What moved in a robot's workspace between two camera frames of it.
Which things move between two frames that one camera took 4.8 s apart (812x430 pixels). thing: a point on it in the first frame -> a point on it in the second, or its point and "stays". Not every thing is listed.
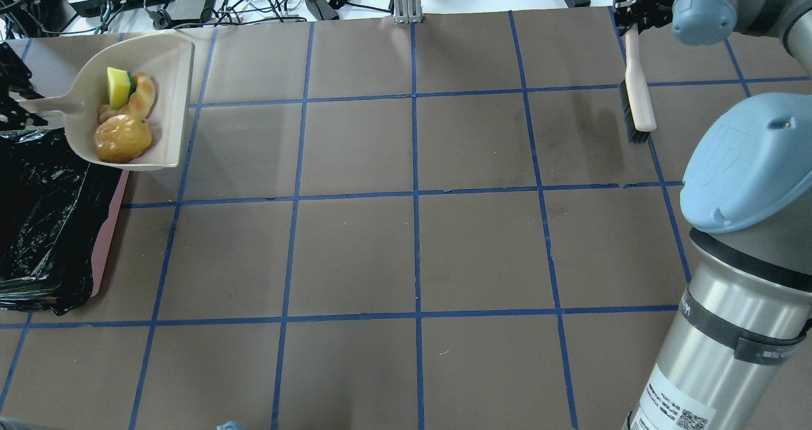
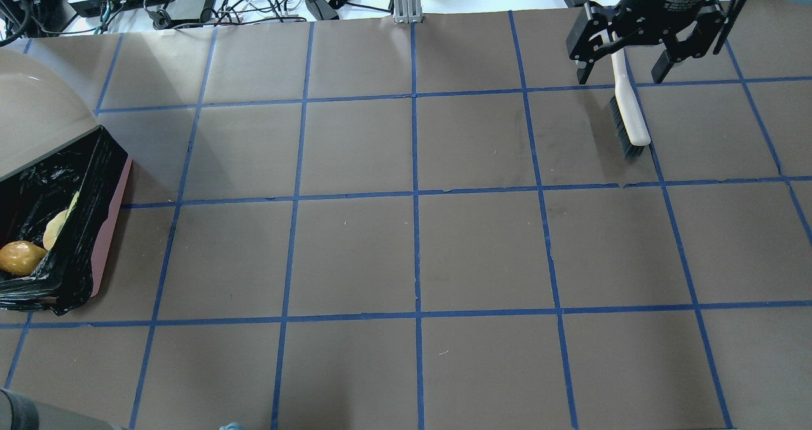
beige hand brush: (635, 94) -> (625, 110)
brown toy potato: (122, 138) -> (20, 257)
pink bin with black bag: (56, 208) stays
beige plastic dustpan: (167, 57) -> (40, 113)
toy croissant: (141, 100) -> (56, 224)
